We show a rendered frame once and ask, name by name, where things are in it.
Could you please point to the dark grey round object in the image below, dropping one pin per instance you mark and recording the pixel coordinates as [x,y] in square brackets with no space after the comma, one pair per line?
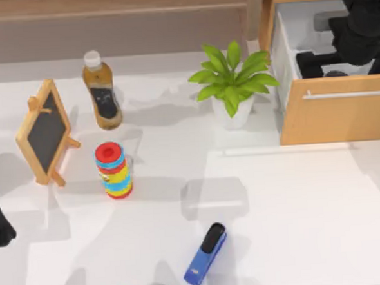
[334,74]

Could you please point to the grey drawer inside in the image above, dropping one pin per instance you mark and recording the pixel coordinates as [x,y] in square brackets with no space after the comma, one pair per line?
[299,29]

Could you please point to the pale grey rounded box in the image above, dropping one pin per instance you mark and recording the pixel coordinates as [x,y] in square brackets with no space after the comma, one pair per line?
[321,22]

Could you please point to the pale wooden drawer front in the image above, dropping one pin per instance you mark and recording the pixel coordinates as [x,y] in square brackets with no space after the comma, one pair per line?
[337,120]

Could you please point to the green plant white pot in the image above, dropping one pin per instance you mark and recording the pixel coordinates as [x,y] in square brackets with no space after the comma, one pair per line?
[229,82]

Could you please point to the brown bottle white cap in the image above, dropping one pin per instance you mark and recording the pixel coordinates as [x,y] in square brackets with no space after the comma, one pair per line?
[105,102]

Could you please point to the wooden cupboard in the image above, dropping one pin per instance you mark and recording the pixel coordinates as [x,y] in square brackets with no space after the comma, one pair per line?
[105,25]

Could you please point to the blue and black stapler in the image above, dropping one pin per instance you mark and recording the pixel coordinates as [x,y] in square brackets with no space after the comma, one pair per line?
[203,261]

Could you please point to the stack of coloured rings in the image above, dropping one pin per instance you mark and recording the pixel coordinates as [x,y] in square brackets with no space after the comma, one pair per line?
[116,176]

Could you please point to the wooden framed blackboard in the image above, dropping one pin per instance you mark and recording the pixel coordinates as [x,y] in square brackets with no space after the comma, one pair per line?
[45,132]

